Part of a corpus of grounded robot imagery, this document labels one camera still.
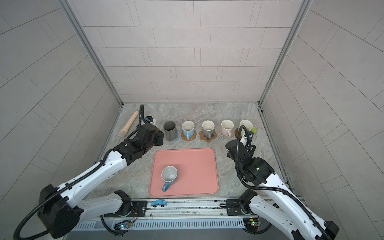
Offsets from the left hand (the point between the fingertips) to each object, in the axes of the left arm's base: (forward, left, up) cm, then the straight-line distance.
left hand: (164, 132), depth 80 cm
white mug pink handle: (+11, -36, -8) cm, 39 cm away
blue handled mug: (-17, -3, -15) cm, 23 cm away
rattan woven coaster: (+6, -14, -16) cm, 22 cm away
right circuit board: (-39, -43, -17) cm, 61 cm away
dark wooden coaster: (+11, -44, -16) cm, 48 cm away
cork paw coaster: (+6, -23, -16) cm, 29 cm away
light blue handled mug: (+11, -12, -10) cm, 19 cm away
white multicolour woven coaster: (+7, -35, -15) cm, 39 cm away
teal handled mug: (+9, -24, -8) cm, 27 cm away
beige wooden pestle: (+9, +30, -14) cm, 34 cm away
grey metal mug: (+6, -2, -7) cm, 9 cm away
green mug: (+10, -50, -6) cm, 51 cm away
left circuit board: (-40, +14, -14) cm, 45 cm away
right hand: (-8, -36, +1) cm, 37 cm away
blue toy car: (-31, +1, -14) cm, 34 cm away
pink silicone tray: (-15, -18, -16) cm, 28 cm away
